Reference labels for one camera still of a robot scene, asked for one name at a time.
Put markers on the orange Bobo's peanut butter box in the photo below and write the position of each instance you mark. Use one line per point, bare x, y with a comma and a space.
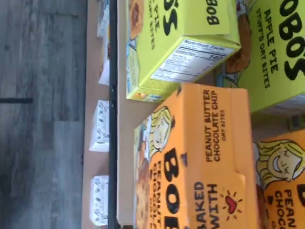
281, 190
202, 133

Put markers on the black metal shelf rack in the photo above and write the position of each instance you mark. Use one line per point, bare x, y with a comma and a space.
113, 119

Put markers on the white floral print box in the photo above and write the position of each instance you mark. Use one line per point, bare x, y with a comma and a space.
100, 133
100, 198

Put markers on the green Bobo's apple pie box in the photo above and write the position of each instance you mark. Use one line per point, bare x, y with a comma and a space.
274, 71
190, 23

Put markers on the blue granola box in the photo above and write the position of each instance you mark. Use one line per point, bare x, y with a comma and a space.
103, 23

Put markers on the thin black pole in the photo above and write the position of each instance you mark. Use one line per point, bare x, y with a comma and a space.
16, 100

